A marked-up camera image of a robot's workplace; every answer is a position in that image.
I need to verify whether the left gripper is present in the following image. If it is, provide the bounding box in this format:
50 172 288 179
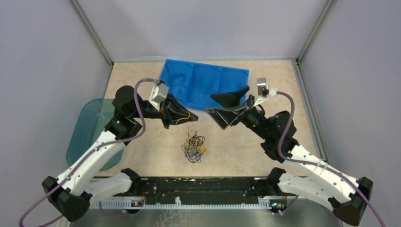
131 92 199 129

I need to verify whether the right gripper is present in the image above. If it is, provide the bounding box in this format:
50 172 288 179
204 85 271 140

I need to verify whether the coloured cable bundle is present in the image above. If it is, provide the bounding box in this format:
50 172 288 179
181 131 208 164

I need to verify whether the dark blue cable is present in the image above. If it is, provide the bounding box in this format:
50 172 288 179
170 73 186 88

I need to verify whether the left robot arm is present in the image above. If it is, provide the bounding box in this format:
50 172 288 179
42 84 198 222

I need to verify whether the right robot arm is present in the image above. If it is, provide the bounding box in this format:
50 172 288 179
205 86 373 227

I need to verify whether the blue three-compartment bin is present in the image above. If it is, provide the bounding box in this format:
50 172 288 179
159 59 249 110

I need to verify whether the teal transparent plastic tray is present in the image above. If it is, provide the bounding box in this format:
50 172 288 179
66 98 114 166

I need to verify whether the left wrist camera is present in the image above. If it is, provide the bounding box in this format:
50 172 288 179
149 83 169 105

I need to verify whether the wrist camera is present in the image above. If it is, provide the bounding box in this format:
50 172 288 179
149 83 169 105
253 78 278 106

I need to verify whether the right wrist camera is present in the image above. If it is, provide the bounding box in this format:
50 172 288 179
253 78 278 106

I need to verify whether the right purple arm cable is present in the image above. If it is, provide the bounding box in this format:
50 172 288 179
275 91 386 227

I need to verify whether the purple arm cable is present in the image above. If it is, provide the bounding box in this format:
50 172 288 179
18 78 157 227
275 91 386 227

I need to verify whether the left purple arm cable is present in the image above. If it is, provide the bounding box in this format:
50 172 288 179
18 78 157 227

